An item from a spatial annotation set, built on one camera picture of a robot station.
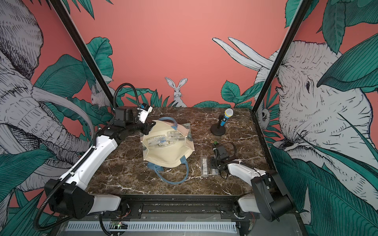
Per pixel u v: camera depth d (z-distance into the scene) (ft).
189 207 2.52
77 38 2.62
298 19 2.40
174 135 3.14
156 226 2.30
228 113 2.93
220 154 2.33
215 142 3.30
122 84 1.88
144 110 2.21
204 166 2.89
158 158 2.81
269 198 1.39
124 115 1.91
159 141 3.13
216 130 3.52
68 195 1.27
